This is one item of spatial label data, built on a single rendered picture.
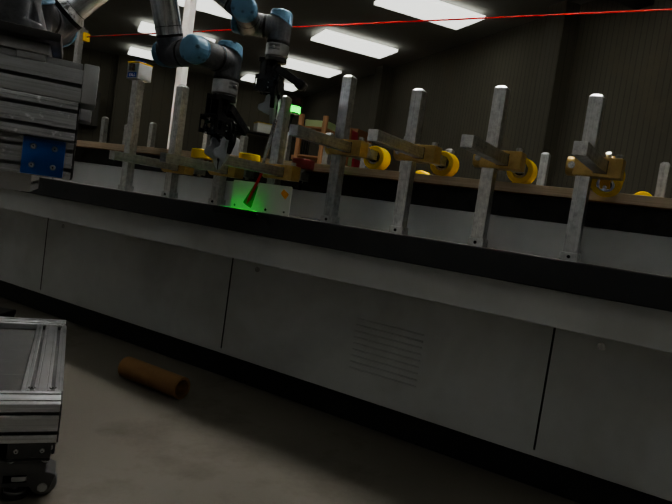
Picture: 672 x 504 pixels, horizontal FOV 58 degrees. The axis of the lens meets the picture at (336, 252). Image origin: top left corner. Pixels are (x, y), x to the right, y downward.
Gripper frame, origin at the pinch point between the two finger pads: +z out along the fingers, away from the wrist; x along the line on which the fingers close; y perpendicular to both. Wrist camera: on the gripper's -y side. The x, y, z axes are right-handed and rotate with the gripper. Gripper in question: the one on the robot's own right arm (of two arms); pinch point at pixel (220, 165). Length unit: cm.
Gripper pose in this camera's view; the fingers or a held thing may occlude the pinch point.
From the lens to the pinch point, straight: 184.0
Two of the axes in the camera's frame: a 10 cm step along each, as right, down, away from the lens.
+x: 8.4, 1.6, -5.2
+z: -1.4, 9.9, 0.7
